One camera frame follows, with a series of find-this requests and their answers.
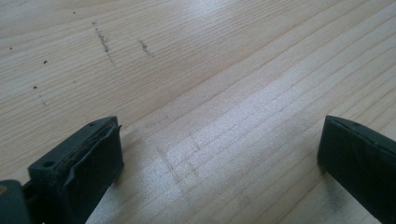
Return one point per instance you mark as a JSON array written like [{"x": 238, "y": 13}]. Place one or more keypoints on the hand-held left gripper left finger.
[{"x": 77, "y": 168}]

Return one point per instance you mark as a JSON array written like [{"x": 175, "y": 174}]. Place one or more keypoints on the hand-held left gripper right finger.
[{"x": 358, "y": 161}]

